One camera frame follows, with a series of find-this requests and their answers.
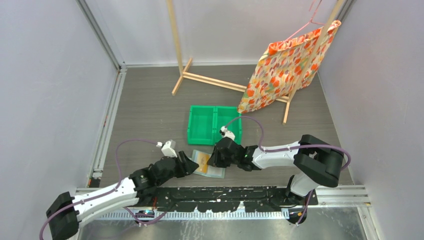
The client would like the sage green card holder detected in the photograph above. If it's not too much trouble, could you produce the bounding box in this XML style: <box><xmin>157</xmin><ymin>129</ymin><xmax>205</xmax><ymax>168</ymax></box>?
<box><xmin>191</xmin><ymin>150</ymin><xmax>225</xmax><ymax>179</ymax></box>

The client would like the green plastic double bin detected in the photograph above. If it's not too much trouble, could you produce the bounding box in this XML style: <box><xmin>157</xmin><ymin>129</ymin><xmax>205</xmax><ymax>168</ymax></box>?
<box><xmin>187</xmin><ymin>105</ymin><xmax>243</xmax><ymax>146</ymax></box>

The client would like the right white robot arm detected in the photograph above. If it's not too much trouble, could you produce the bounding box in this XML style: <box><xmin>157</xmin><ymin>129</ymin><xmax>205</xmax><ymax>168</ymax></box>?
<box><xmin>207</xmin><ymin>134</ymin><xmax>347</xmax><ymax>205</ymax></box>

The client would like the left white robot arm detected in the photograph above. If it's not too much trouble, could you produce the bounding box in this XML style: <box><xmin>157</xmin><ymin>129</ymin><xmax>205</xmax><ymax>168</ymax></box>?
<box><xmin>43</xmin><ymin>151</ymin><xmax>199</xmax><ymax>240</ymax></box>

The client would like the wooden clothes rack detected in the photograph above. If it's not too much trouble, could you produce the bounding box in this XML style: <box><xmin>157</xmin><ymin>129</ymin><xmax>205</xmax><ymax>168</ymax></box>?
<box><xmin>165</xmin><ymin>0</ymin><xmax>346</xmax><ymax>125</ymax></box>

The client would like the floral orange fabric bag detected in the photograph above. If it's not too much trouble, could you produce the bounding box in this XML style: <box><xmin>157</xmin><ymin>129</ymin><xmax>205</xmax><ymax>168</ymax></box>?
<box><xmin>237</xmin><ymin>20</ymin><xmax>342</xmax><ymax>114</ymax></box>

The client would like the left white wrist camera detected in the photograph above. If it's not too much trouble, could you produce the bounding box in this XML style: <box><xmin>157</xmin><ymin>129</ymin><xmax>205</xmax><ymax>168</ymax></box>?
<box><xmin>161</xmin><ymin>140</ymin><xmax>177</xmax><ymax>158</ymax></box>

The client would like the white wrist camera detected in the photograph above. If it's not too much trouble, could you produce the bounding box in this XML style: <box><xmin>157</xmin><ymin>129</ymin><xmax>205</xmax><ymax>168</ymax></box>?
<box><xmin>219</xmin><ymin>125</ymin><xmax>235</xmax><ymax>141</ymax></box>
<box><xmin>161</xmin><ymin>140</ymin><xmax>177</xmax><ymax>158</ymax></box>

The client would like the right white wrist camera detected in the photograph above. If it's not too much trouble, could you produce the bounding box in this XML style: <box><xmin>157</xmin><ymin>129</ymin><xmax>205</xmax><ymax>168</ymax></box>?
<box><xmin>219</xmin><ymin>125</ymin><xmax>235</xmax><ymax>141</ymax></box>

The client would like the aluminium rail with slots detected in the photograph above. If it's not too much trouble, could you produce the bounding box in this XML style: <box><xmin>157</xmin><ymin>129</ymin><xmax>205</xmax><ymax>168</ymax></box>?
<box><xmin>96</xmin><ymin>208</ymin><xmax>290</xmax><ymax>221</ymax></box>

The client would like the aluminium corner frame post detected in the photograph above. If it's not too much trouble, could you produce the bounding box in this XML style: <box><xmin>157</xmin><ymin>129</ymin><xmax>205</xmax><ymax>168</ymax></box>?
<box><xmin>75</xmin><ymin>0</ymin><xmax>123</xmax><ymax>72</ymax></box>

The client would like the pink wire hanger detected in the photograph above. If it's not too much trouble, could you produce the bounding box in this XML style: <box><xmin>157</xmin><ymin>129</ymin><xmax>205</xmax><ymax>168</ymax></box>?
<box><xmin>285</xmin><ymin>0</ymin><xmax>325</xmax><ymax>41</ymax></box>

